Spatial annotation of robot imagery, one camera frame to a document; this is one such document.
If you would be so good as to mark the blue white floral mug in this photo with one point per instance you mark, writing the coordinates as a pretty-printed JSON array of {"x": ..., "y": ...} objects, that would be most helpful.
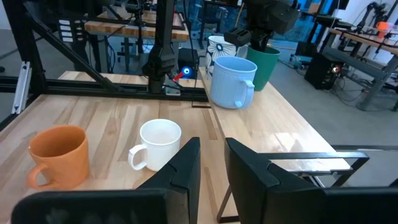
[{"x": 217, "y": 48}]

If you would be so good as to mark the wooden background workbench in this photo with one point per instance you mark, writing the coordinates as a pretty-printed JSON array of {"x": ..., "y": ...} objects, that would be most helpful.
[{"x": 133, "y": 31}]

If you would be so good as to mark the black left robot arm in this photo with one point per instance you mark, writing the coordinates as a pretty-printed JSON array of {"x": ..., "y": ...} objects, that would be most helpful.
[{"x": 160, "y": 62}]

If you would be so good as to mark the wooden shelf black legs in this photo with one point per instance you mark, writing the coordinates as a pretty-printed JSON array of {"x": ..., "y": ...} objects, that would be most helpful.
[{"x": 280, "y": 130}]

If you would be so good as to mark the green cup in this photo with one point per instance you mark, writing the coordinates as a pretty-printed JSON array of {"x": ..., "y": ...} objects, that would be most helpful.
[{"x": 265, "y": 71}]

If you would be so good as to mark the silver aluminium bracket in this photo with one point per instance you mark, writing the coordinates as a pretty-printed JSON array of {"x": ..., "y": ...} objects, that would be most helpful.
[{"x": 21, "y": 87}]

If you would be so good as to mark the black aluminium table frame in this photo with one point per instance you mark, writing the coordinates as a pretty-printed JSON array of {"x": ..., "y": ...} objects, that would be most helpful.
[{"x": 93, "y": 85}]

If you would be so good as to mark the orange faceted mug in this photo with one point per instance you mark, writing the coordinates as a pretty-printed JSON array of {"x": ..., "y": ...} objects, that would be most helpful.
[{"x": 62, "y": 155}]

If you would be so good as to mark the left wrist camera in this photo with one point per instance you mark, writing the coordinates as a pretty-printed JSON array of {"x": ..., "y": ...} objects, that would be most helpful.
[{"x": 237, "y": 36}]

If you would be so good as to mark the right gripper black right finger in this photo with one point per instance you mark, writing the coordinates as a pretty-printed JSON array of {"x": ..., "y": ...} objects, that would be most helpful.
[{"x": 264, "y": 193}]

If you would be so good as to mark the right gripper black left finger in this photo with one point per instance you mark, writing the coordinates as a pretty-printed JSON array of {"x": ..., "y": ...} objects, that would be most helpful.
[{"x": 185, "y": 186}]

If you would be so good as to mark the black panel white labels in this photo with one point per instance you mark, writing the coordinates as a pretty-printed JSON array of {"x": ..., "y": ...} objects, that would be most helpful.
[{"x": 70, "y": 31}]

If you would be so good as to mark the grey metal workbench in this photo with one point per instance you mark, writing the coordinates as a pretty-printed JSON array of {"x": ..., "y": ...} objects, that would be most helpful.
[{"x": 367, "y": 62}]

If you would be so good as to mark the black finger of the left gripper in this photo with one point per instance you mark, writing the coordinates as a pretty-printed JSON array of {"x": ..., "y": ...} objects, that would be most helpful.
[{"x": 261, "y": 42}]

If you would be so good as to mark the small white mug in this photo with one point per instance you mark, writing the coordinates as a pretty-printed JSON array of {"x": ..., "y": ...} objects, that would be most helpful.
[{"x": 158, "y": 146}]

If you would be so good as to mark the small orange object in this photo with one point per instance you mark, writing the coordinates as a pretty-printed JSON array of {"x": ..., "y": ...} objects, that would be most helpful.
[{"x": 382, "y": 26}]

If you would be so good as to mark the black box blue lights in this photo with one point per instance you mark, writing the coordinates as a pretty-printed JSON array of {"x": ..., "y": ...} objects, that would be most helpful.
[{"x": 187, "y": 62}]

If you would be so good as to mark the light blue ribbed mug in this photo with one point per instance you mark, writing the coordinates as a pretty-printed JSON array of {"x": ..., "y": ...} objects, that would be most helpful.
[{"x": 230, "y": 87}]

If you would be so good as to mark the black computer case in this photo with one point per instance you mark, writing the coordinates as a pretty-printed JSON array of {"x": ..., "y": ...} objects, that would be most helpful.
[{"x": 321, "y": 71}]

